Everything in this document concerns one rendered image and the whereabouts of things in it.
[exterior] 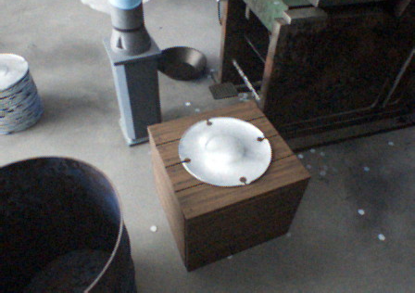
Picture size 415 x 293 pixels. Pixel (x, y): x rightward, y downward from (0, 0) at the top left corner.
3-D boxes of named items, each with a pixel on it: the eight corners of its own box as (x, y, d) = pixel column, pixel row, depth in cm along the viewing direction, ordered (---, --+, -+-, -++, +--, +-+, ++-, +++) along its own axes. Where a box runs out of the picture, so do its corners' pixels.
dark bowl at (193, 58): (159, 90, 184) (158, 80, 179) (149, 60, 204) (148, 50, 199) (213, 82, 191) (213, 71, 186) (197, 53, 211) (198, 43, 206)
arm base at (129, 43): (116, 59, 124) (112, 34, 117) (106, 39, 134) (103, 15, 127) (156, 51, 129) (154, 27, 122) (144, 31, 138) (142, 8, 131)
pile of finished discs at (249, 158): (199, 199, 95) (199, 197, 95) (167, 131, 114) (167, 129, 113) (288, 171, 104) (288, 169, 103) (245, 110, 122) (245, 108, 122)
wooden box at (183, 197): (187, 273, 116) (186, 220, 91) (154, 187, 140) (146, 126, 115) (287, 233, 128) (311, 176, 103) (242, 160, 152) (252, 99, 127)
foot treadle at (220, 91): (214, 107, 159) (214, 98, 156) (207, 94, 166) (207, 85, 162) (324, 87, 173) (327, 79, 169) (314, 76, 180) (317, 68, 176)
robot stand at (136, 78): (128, 146, 155) (112, 62, 123) (118, 121, 166) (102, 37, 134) (167, 136, 161) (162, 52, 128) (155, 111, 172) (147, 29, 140)
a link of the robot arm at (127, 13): (114, 31, 119) (107, -7, 109) (108, 14, 127) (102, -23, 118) (148, 26, 122) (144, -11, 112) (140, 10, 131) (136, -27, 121)
